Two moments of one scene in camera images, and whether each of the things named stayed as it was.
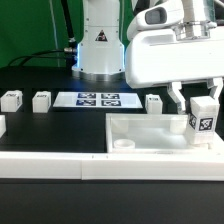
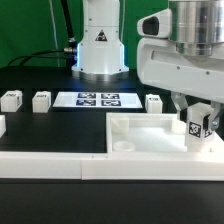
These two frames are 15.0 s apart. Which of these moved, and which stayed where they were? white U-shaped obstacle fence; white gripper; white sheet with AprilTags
Moved: white gripper
Stayed: white U-shaped obstacle fence; white sheet with AprilTags
